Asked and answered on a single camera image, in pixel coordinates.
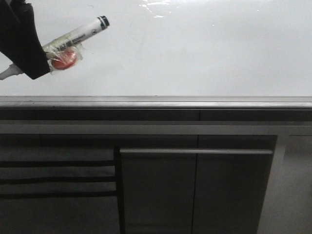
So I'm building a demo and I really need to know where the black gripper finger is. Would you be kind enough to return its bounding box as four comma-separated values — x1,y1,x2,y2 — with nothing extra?
0,0,50,79

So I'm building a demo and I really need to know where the grey drawer unit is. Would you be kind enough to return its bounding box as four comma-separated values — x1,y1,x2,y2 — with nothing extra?
0,135,124,234

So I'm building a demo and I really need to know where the white black whiteboard marker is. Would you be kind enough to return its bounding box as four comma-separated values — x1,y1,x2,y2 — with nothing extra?
33,16,110,79

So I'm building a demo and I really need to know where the grey cabinet with doors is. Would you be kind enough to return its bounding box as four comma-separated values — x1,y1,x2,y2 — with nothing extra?
118,135,276,234

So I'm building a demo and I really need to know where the white whiteboard with metal frame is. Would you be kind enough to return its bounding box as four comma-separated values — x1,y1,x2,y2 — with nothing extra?
0,0,312,104

